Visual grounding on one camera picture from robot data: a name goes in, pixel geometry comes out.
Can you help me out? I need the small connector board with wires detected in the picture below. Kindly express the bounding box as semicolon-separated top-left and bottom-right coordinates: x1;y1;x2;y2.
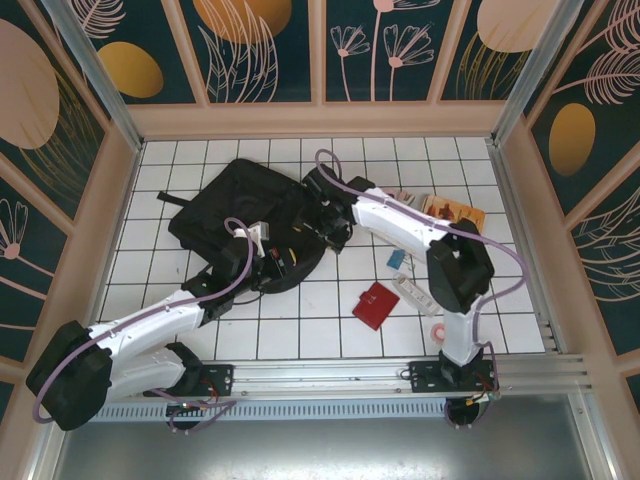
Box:
167;399;212;416
464;389;501;406

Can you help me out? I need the aluminium side rail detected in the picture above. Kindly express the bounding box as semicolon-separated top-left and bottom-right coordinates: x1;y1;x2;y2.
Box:
487;140;567;357

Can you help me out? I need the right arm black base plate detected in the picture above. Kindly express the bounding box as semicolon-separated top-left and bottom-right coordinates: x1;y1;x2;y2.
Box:
408;358;501;394

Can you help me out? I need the aluminium corner post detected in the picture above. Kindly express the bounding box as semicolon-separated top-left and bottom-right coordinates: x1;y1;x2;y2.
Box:
492;0;584;146
42;0;146;151

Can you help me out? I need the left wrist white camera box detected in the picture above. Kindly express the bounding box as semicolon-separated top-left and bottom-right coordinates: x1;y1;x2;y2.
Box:
241;222;271;254

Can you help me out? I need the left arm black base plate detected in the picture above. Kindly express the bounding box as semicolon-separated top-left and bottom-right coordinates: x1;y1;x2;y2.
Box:
143;363;236;397

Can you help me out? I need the white rectangular box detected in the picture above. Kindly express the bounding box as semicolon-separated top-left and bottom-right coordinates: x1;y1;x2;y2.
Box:
391;272;442;317

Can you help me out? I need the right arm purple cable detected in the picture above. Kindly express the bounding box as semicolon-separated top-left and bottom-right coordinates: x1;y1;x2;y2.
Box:
313;148;530;432

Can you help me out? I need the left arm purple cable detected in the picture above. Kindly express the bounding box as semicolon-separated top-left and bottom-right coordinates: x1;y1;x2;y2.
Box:
30;217;256;437

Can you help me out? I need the aluminium front frame rail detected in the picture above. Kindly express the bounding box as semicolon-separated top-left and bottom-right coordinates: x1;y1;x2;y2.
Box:
47;353;596;401

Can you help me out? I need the slotted grey cable duct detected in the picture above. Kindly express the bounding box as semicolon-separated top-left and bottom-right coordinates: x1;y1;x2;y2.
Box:
94;403;571;422

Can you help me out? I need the red wallet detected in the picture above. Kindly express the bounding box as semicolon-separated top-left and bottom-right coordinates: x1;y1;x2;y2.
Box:
351;282;401;331

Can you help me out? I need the grey metal shelf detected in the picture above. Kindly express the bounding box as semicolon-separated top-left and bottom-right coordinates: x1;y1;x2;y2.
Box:
29;394;617;480

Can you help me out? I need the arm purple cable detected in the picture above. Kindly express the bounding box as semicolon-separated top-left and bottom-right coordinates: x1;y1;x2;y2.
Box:
313;148;530;432
30;217;256;437

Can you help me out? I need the black backpack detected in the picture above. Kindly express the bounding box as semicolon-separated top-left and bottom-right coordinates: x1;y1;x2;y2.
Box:
157;158;332;297

